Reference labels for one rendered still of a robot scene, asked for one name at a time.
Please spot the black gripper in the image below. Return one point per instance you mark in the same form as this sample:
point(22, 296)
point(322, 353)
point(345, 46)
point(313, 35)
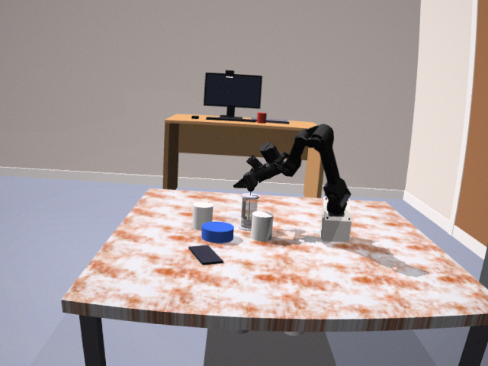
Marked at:
point(251, 179)

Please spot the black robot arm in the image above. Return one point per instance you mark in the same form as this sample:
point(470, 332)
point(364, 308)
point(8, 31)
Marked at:
point(321, 139)

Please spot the blue short cylinder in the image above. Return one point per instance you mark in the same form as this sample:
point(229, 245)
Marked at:
point(217, 232)

